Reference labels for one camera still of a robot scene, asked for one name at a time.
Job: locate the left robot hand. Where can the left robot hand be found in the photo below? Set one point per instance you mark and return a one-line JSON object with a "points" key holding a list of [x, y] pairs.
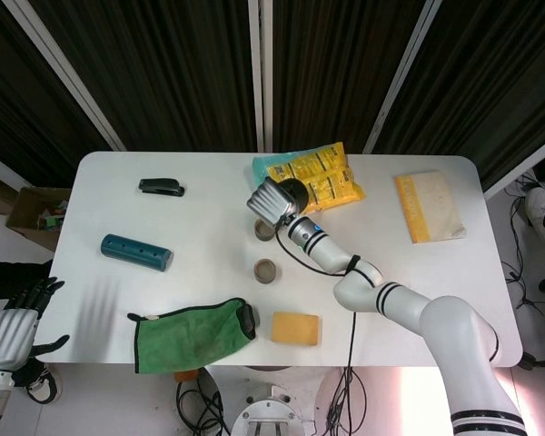
{"points": [[9, 331]]}

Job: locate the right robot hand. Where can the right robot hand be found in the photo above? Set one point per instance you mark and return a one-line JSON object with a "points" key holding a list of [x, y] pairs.
{"points": [[270, 202]]}

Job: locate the black teapot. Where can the black teapot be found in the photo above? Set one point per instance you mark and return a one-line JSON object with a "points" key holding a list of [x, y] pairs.
{"points": [[300, 193]]}

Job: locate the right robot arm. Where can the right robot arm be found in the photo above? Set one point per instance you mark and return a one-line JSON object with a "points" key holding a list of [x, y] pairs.
{"points": [[390, 300]]}

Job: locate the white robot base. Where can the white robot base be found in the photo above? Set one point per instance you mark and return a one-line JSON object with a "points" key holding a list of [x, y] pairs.
{"points": [[268, 409]]}

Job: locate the dark ceramic cup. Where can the dark ceramic cup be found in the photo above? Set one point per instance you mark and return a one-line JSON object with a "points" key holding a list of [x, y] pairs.
{"points": [[262, 233], [267, 271]]}

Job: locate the teal plastic bag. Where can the teal plastic bag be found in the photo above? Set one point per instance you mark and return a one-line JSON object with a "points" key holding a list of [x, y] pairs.
{"points": [[260, 170]]}

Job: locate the black trouser leg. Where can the black trouser leg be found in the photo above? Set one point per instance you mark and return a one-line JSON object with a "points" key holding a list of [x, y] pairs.
{"points": [[9, 279]]}

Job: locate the black and white sneaker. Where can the black and white sneaker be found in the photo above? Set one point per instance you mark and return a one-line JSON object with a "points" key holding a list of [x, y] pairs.
{"points": [[43, 383]]}

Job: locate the yellow snack bag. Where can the yellow snack bag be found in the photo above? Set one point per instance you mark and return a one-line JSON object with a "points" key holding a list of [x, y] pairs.
{"points": [[331, 181]]}

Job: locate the black stapler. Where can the black stapler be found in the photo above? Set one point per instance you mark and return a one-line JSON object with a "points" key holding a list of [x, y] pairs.
{"points": [[161, 187]]}

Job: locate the cardboard box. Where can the cardboard box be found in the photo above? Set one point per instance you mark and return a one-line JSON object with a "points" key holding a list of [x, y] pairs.
{"points": [[32, 213]]}

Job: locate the yellow sponge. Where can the yellow sponge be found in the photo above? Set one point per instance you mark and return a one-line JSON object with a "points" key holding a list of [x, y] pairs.
{"points": [[296, 328]]}

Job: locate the teal plastic tube with holes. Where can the teal plastic tube with holes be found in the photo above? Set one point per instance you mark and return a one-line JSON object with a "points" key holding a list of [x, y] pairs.
{"points": [[136, 252]]}

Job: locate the dark pleated curtain panel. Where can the dark pleated curtain panel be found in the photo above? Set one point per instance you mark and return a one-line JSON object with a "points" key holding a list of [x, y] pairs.
{"points": [[336, 68], [27, 100], [163, 68], [504, 68]]}

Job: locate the green cloth with black trim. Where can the green cloth with black trim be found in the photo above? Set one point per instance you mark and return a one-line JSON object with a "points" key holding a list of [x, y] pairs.
{"points": [[186, 338]]}

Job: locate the yellow and white book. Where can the yellow and white book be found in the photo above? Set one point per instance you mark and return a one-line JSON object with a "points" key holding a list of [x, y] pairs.
{"points": [[431, 206]]}

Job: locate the orange object under table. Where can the orange object under table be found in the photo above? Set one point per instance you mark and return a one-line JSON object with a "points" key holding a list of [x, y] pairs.
{"points": [[186, 376]]}

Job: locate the white and black device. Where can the white and black device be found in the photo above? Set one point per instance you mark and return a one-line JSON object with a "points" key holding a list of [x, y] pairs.
{"points": [[538, 209]]}

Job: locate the white partition post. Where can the white partition post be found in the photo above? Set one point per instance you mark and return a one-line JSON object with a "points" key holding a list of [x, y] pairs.
{"points": [[402, 77], [260, 77], [522, 168], [0, 167], [72, 77]]}

